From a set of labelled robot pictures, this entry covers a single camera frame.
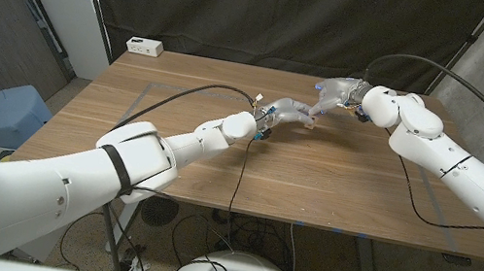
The white power strip box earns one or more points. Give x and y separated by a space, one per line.
144 46

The yellow black object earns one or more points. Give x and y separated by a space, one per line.
5 157

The white table leg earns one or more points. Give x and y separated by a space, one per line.
113 242

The wooden block with holes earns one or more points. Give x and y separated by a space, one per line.
311 123

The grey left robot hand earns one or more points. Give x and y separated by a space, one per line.
285 111

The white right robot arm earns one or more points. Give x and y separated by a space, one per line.
463 167

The black white floor gadget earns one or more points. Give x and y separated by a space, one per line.
136 268

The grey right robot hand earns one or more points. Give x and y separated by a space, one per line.
345 91

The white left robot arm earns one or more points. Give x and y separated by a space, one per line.
39 200

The round black floor fan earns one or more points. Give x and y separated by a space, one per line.
162 213

